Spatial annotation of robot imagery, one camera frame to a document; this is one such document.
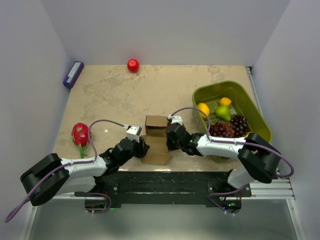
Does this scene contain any brown cardboard box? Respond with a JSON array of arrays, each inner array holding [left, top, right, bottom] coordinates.
[[141, 115, 170, 166]]

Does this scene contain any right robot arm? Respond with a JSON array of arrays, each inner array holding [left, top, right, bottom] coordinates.
[[165, 123, 280, 197]]

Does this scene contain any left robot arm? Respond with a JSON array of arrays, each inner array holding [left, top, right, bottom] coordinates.
[[20, 137, 150, 206]]

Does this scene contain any purple white rectangular box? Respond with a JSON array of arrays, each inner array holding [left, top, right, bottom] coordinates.
[[63, 61, 84, 89]]

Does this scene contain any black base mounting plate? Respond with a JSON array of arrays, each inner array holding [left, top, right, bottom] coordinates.
[[75, 171, 254, 212]]

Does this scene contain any orange in basket front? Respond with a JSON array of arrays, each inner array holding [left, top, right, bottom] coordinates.
[[197, 102, 210, 119]]

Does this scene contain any orange in basket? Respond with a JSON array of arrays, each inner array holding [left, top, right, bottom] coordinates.
[[219, 97, 232, 107], [197, 102, 210, 119]]

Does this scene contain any green pear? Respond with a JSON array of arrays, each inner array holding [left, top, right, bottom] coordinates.
[[215, 105, 231, 121]]

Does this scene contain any red dragon fruit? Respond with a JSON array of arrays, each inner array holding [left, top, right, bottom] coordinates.
[[71, 122, 90, 159]]

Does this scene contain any olive green plastic basket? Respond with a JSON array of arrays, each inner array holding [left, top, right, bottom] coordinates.
[[192, 81, 272, 143]]

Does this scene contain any orange in basket back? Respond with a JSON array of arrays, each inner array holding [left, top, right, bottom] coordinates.
[[219, 97, 232, 107]]

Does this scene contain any dark red grape bunch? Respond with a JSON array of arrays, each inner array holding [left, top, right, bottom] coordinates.
[[209, 114, 250, 138]]

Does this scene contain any red apple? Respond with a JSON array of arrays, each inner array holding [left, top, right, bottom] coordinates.
[[127, 59, 140, 73]]

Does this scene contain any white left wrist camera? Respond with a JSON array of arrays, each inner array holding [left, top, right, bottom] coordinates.
[[126, 125, 142, 142]]

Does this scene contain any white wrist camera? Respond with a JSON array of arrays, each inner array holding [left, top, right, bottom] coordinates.
[[167, 115, 183, 126], [126, 125, 142, 142]]

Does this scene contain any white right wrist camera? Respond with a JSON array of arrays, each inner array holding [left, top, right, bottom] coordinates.
[[167, 115, 183, 126]]

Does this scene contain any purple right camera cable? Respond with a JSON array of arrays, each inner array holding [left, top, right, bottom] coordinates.
[[169, 107, 295, 179]]

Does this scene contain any purple camera cable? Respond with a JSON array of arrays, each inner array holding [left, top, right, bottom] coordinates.
[[4, 119, 130, 223], [169, 107, 295, 179]]

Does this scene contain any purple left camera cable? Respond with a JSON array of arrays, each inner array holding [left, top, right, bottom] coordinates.
[[4, 119, 130, 223]]

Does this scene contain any aluminium frame rail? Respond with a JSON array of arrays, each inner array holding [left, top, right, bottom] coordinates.
[[53, 177, 297, 201]]

